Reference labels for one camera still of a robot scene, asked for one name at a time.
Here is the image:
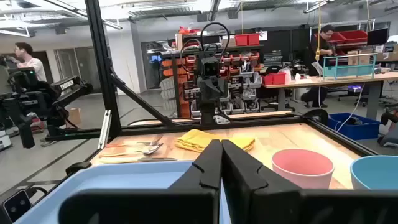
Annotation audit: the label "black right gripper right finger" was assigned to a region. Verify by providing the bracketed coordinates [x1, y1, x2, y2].
[221, 139, 398, 224]

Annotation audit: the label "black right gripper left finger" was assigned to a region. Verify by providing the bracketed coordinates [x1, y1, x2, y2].
[58, 139, 224, 224]

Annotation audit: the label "yellow cloth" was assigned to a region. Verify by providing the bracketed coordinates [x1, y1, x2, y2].
[175, 129, 256, 154]

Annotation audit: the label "pink plastic cup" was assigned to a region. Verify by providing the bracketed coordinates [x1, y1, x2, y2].
[271, 148, 336, 190]

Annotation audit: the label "fork with orange handle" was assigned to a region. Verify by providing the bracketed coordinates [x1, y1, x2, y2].
[105, 134, 164, 149]

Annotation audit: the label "blue plastic bowl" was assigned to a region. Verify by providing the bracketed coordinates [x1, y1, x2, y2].
[349, 154, 398, 191]

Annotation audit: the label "light blue plastic tray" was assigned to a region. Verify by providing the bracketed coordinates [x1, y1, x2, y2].
[14, 160, 233, 224]

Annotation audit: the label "parts bin shelving rack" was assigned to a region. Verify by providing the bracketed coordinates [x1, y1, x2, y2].
[160, 29, 264, 119]

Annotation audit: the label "wooden plank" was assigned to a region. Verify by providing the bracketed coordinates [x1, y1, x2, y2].
[228, 110, 293, 119]

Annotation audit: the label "black office chair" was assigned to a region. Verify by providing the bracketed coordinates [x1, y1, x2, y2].
[259, 65, 296, 112]

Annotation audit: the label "red bins on workbench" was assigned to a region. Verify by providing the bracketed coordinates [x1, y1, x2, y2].
[262, 73, 287, 85]

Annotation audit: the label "black table clamp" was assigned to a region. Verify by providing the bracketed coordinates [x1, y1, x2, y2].
[65, 161, 93, 175]
[303, 108, 330, 126]

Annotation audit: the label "silver aluminium bar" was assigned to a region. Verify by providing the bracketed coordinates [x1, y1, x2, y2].
[98, 109, 112, 149]

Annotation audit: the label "person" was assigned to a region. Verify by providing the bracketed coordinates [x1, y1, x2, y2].
[300, 24, 337, 109]
[6, 42, 47, 82]

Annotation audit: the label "blue floor bin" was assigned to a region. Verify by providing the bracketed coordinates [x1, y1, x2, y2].
[328, 112, 382, 141]

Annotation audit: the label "wooden workbench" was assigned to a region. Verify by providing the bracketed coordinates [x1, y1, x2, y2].
[261, 72, 398, 121]

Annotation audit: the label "cardboard box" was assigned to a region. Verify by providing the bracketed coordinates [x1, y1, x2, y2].
[67, 107, 82, 127]

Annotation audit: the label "teal metal rack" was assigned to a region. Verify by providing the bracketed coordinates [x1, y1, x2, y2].
[322, 52, 379, 79]

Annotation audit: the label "large red storage bin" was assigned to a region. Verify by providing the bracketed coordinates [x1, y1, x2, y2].
[338, 30, 368, 44]

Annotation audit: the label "black computer monitor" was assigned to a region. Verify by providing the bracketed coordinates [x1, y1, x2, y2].
[366, 27, 389, 47]

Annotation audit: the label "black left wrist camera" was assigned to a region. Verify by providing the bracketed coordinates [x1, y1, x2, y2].
[201, 57, 220, 78]

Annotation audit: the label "black aluminium table frame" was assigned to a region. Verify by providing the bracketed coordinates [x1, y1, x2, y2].
[0, 0, 379, 206]

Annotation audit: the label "yellow hanging cable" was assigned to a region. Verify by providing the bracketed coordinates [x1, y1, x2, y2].
[315, 0, 323, 62]

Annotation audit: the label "white cable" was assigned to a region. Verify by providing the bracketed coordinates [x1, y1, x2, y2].
[335, 82, 365, 133]

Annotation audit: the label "black camera cable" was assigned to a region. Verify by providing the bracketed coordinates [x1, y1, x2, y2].
[26, 185, 48, 200]

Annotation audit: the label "black depth camera box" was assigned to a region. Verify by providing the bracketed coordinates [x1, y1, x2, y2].
[2, 189, 32, 222]

